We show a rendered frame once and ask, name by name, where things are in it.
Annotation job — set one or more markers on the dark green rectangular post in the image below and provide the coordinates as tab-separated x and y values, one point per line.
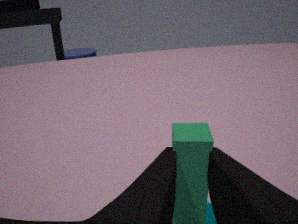
192	143

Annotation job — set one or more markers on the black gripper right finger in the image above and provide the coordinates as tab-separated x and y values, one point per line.
240	196

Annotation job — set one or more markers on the cyan circle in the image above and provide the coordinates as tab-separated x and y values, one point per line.
210	219

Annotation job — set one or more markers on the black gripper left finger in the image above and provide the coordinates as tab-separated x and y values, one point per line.
149	200

